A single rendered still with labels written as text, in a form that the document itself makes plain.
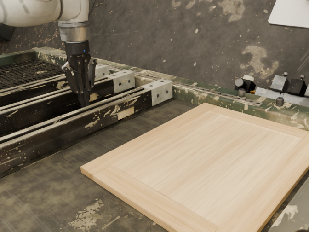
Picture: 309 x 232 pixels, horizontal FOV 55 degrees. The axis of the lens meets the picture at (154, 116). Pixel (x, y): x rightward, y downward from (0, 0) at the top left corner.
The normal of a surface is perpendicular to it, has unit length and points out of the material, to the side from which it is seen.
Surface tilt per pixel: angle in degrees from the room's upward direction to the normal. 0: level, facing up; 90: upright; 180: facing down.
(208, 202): 55
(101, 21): 0
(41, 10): 112
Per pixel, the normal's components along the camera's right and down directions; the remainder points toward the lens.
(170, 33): -0.58, -0.25
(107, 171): -0.04, -0.91
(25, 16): 0.69, 0.65
